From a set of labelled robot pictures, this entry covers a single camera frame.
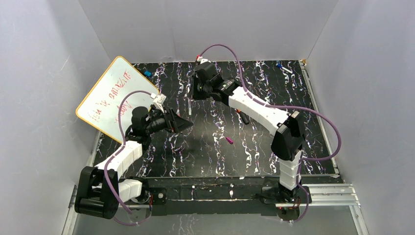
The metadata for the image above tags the black orange highlighter marker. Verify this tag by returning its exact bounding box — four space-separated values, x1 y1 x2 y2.
236 109 250 125

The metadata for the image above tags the white green thin pen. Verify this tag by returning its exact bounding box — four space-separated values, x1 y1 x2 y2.
187 98 192 116

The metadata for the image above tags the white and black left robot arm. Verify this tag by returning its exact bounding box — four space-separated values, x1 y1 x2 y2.
74 105 193 219

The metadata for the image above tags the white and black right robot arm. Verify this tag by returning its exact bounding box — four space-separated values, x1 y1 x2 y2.
190 60 305 202

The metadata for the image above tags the magenta pen cap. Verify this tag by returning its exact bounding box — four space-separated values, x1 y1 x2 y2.
225 137 234 144

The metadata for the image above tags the yellow framed whiteboard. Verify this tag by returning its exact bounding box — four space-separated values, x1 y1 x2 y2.
75 56 160 143

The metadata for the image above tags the white blue marker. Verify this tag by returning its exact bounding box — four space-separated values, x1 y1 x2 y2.
277 64 293 74

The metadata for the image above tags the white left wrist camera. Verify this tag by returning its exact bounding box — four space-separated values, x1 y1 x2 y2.
150 93 166 113

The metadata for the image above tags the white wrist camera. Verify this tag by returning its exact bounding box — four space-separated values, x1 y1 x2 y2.
195 55 211 65
150 93 166 113

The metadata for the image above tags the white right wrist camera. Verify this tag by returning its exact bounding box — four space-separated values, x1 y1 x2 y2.
195 55 211 65

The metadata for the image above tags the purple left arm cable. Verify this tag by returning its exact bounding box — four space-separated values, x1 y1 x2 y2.
103 90 155 227

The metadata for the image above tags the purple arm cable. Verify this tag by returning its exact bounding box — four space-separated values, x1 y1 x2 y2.
198 44 343 224
103 90 155 227

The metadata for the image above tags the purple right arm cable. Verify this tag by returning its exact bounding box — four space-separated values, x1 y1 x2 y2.
198 44 343 224

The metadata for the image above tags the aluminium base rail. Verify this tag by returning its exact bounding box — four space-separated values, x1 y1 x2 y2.
69 183 361 208

